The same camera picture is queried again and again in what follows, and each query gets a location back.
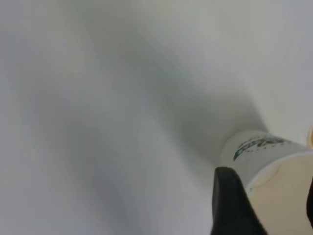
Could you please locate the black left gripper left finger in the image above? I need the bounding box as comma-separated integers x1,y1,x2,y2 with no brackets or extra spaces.
211,166,268,235

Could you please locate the white paper coffee cup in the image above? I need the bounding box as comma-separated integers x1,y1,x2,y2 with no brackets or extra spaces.
219,129,313,235

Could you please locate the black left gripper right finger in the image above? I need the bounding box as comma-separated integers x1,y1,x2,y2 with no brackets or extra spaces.
305,176,313,222

